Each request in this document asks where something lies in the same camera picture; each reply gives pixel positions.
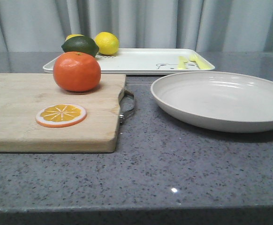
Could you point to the orange mandarin fruit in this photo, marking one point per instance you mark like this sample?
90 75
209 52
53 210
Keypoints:
76 71

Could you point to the beige round plate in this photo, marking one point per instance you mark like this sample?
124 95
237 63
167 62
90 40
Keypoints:
220 101

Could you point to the white rectangular tray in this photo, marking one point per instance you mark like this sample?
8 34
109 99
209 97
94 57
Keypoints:
148 61

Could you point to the yellow lemon right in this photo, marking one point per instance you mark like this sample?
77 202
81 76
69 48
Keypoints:
107 42

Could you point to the orange slice toy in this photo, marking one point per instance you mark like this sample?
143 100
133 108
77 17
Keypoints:
61 115

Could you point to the yellow plastic fork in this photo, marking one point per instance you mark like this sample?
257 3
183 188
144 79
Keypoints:
202 64

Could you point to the green lime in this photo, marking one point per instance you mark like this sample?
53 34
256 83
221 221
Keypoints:
81 44

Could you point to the yellow lemon behind lime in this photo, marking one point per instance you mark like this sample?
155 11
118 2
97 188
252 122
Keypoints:
72 36

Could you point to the wooden cutting board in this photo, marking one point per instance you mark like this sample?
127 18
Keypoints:
22 96

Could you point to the grey curtain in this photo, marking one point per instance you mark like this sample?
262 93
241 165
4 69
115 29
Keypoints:
201 25

